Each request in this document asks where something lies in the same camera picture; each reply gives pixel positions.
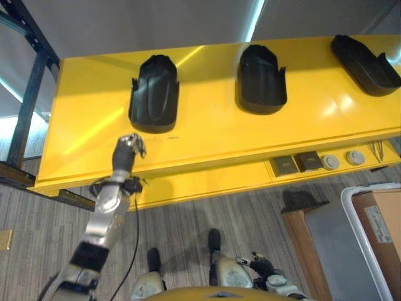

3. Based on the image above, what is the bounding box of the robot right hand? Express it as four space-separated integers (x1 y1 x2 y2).
236 250 278 278

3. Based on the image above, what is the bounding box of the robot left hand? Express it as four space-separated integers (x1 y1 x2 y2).
112 132 148 174

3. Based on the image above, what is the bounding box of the yellow metal shelf board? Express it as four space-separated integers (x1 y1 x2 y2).
26 139 401 211
34 34 401 189

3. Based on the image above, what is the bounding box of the white plastic box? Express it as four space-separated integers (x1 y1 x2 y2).
340 182 401 301

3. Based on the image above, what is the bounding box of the dark square box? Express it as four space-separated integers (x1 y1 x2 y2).
269 155 299 176
294 150 324 173

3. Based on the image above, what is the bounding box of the wooden stand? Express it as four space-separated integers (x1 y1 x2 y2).
280 209 333 301

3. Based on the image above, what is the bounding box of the robot right foot dark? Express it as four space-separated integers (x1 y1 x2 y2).
207 228 222 252

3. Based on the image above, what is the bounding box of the robot foot dark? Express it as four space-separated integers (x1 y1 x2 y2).
147 247 162 273
207 228 222 252

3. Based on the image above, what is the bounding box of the robot torso yellow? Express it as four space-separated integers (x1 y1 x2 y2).
146 284 284 301

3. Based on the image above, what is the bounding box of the black sole-shaped part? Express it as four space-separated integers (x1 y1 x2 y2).
234 44 288 115
330 34 401 98
128 54 180 134

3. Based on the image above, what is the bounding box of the black part on stand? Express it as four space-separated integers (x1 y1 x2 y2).
280 189 331 214

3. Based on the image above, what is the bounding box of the robot left foot dark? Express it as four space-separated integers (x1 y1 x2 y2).
147 247 162 273

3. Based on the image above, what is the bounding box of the robot left leg silver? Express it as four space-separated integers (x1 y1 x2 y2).
129 270 167 301

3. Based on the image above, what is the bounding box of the white round disc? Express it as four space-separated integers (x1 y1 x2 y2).
322 154 340 171
345 150 366 166

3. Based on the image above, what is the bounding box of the brown cardboard carton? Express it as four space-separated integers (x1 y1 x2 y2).
350 189 401 294

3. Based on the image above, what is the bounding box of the brass floor plate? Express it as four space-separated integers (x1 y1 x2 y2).
0 229 14 251

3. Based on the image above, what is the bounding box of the bundle of metal nails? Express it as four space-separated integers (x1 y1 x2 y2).
365 139 387 162

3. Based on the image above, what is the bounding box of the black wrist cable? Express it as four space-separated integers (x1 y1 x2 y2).
108 187 140 301

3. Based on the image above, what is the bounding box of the dark metal shelf frame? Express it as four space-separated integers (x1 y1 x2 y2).
0 0 96 211

